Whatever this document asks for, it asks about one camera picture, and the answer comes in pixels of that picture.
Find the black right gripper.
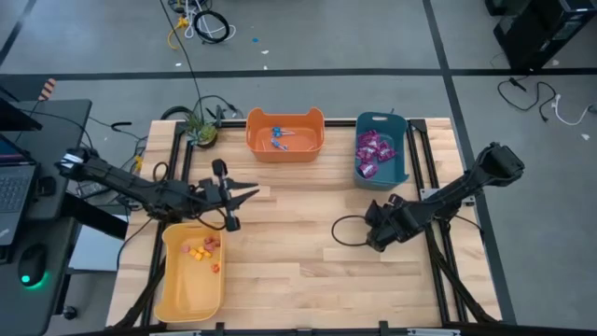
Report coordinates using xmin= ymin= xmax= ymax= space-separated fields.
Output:
xmin=364 ymin=193 xmax=421 ymax=253

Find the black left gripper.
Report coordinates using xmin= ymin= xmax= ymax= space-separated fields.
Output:
xmin=198 ymin=158 xmax=261 ymax=233

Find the teal plastic bin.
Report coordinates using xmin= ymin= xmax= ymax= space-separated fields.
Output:
xmin=353 ymin=110 xmax=411 ymax=191

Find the orange plastic bin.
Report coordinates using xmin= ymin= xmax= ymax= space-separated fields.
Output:
xmin=245 ymin=106 xmax=326 ymax=164

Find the small potted green plant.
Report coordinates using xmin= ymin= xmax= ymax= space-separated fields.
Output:
xmin=184 ymin=111 xmax=220 ymax=149

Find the yellow plastic bin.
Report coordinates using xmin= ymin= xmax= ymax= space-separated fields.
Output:
xmin=153 ymin=221 xmax=226 ymax=324

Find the white panel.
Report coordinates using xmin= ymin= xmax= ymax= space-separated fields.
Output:
xmin=68 ymin=223 xmax=131 ymax=273

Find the black desk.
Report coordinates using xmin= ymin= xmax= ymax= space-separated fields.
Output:
xmin=0 ymin=99 xmax=93 ymax=336

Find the orange black striped object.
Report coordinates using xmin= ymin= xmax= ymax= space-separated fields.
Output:
xmin=37 ymin=77 xmax=58 ymax=102

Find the black computer mouse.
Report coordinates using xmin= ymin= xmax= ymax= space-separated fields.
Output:
xmin=18 ymin=243 xmax=48 ymax=287

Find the dark laptop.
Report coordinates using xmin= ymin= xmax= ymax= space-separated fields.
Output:
xmin=0 ymin=133 xmax=39 ymax=247

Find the black monitor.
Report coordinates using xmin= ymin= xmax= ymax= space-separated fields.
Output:
xmin=0 ymin=97 xmax=44 ymax=133

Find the black equipment case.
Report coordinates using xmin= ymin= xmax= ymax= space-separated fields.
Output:
xmin=484 ymin=0 xmax=597 ymax=72

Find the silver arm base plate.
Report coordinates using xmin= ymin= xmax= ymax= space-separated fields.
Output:
xmin=419 ymin=188 xmax=478 ymax=207

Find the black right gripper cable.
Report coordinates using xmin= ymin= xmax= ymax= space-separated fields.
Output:
xmin=330 ymin=214 xmax=375 ymax=248

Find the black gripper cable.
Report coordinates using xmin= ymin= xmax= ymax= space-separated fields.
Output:
xmin=330 ymin=214 xmax=375 ymax=248
xmin=151 ymin=161 xmax=230 ymax=231

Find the black aluminium table frame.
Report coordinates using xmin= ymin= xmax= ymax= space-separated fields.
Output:
xmin=60 ymin=118 xmax=597 ymax=336

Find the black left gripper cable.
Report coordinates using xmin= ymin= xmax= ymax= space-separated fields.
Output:
xmin=151 ymin=161 xmax=230 ymax=231

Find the looped black cable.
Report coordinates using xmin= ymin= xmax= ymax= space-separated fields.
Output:
xmin=160 ymin=94 xmax=244 ymax=121

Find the long black cable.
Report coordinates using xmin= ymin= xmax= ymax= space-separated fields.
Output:
xmin=160 ymin=0 xmax=206 ymax=123

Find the coiled black cable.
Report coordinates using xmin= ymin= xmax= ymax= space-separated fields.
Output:
xmin=192 ymin=9 xmax=231 ymax=46

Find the white cable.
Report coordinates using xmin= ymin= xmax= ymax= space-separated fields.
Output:
xmin=183 ymin=0 xmax=237 ymax=41
xmin=549 ymin=93 xmax=597 ymax=127

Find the yellow cable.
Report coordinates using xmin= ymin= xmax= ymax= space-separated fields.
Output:
xmin=166 ymin=16 xmax=190 ymax=50

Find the thin black desk cable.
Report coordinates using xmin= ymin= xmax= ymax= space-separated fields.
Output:
xmin=13 ymin=107 xmax=141 ymax=164

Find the black cable with plug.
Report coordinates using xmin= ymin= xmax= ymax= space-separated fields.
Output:
xmin=496 ymin=77 xmax=559 ymax=123

